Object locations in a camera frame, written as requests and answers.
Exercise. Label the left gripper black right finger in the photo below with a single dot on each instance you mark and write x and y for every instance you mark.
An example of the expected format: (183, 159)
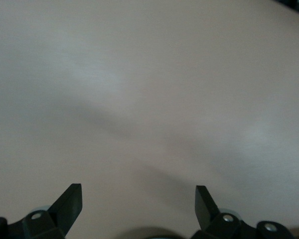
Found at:
(211, 216)

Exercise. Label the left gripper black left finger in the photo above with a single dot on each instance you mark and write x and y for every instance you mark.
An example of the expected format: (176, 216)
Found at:
(64, 209)

